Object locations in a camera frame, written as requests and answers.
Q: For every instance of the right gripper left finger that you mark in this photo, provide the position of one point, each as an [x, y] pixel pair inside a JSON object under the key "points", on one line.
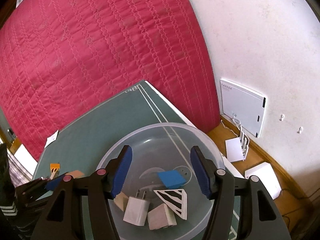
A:
{"points": [[62, 216]]}

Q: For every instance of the red quilted blanket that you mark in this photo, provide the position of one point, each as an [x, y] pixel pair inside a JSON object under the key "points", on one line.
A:
{"points": [[61, 58]]}

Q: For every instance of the white paper sheet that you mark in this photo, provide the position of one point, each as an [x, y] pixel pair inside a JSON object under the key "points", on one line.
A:
{"points": [[51, 138]]}

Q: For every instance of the clear plastic bowl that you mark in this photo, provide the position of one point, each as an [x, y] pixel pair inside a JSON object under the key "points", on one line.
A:
{"points": [[159, 148]]}

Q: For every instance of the brown wooden block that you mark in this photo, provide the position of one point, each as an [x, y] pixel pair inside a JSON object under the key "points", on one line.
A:
{"points": [[75, 174]]}

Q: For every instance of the blue block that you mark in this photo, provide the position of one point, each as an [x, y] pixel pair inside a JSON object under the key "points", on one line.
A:
{"points": [[171, 179]]}

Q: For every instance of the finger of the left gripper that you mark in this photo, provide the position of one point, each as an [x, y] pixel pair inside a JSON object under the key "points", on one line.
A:
{"points": [[38, 187]]}

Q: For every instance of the beige wooden wedge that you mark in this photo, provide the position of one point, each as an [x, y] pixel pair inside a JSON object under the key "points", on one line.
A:
{"points": [[161, 217]]}

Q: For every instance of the white router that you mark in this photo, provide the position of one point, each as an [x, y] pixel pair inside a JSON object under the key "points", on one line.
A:
{"points": [[237, 148]]}

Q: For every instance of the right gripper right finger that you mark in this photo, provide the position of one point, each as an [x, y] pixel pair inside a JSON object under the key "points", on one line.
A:
{"points": [[259, 216]]}

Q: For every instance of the white wall panel box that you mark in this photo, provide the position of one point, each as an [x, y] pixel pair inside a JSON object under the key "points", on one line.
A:
{"points": [[244, 104]]}

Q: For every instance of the wooden window sill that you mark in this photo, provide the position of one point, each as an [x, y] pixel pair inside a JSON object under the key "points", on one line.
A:
{"points": [[13, 144]]}

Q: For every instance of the white phone charger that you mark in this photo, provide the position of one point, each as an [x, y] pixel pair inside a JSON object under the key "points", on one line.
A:
{"points": [[136, 210]]}

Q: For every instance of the dark bottle on sill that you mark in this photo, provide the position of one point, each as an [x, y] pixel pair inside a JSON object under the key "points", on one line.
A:
{"points": [[10, 132]]}

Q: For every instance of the grey wooden wedge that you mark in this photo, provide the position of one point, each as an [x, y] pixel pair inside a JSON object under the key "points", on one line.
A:
{"points": [[121, 201]]}

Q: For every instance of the white zebra striped wedge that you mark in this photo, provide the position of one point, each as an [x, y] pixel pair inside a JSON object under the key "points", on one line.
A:
{"points": [[176, 200]]}

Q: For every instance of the white box on floor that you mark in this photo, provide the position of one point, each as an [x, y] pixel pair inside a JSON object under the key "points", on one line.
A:
{"points": [[266, 174]]}

